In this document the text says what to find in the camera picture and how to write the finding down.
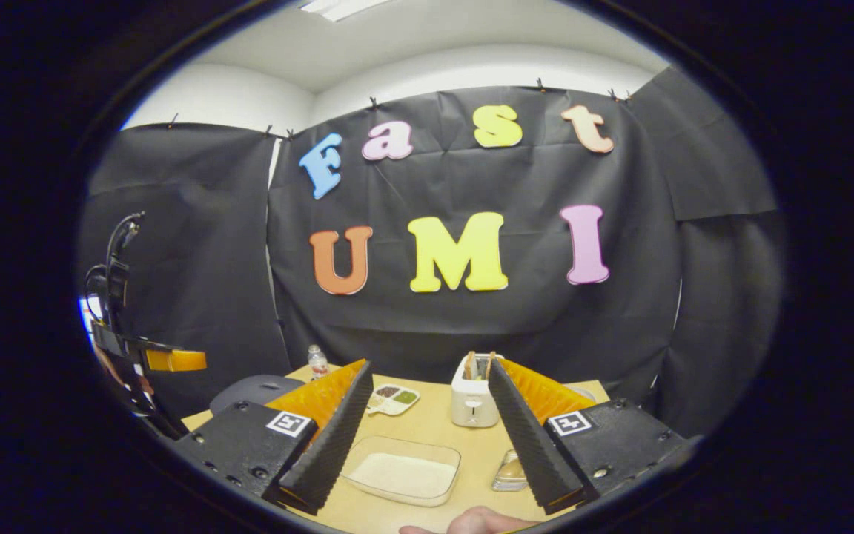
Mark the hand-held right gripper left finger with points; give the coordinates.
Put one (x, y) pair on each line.
(330, 445)

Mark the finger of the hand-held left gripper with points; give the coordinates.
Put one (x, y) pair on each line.
(175, 361)

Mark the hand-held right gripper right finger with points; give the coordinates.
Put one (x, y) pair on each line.
(527, 445)

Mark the clear chopstick holder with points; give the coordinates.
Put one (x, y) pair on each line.
(505, 483)

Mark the clear tray of rice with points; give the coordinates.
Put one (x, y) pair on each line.
(401, 475)

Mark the dark grey rice cooker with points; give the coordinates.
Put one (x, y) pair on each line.
(256, 391)

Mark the white toaster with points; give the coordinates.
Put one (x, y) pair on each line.
(473, 406)

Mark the white divided seasoning plate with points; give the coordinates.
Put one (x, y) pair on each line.
(394, 399)

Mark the clear water bottle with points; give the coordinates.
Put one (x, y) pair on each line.
(317, 363)

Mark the toasted bread slice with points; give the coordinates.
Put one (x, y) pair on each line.
(470, 365)
(489, 363)

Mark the black backdrop cloth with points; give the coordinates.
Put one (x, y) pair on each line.
(397, 185)

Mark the ceiling light panel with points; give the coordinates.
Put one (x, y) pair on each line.
(342, 7)

